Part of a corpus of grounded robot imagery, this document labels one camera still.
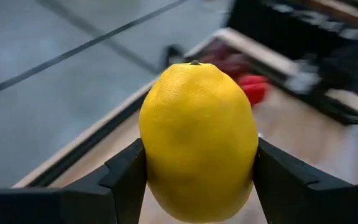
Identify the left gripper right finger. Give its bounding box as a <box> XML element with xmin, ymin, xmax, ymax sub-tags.
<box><xmin>252</xmin><ymin>138</ymin><xmax>358</xmax><ymax>224</ymax></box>

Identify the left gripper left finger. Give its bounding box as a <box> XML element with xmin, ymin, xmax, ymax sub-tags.
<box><xmin>0</xmin><ymin>138</ymin><xmax>148</xmax><ymax>224</ymax></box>

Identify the red bell pepper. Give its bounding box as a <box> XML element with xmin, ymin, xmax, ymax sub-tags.
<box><xmin>237</xmin><ymin>73</ymin><xmax>272</xmax><ymax>106</ymax></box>

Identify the bright yellow lemon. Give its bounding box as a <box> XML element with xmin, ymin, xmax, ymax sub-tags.
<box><xmin>138</xmin><ymin>60</ymin><xmax>260</xmax><ymax>224</ymax></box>

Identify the dark red beet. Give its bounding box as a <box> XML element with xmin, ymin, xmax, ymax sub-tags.
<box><xmin>211</xmin><ymin>53</ymin><xmax>251</xmax><ymax>79</ymax></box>
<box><xmin>202</xmin><ymin>39</ymin><xmax>234</xmax><ymax>60</ymax></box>

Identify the large black panel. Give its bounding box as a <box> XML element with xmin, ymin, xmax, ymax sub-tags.
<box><xmin>227</xmin><ymin>0</ymin><xmax>358</xmax><ymax>62</ymax></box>

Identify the small black floor object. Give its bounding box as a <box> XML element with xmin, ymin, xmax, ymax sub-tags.
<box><xmin>162</xmin><ymin>44</ymin><xmax>185</xmax><ymax>68</ymax></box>

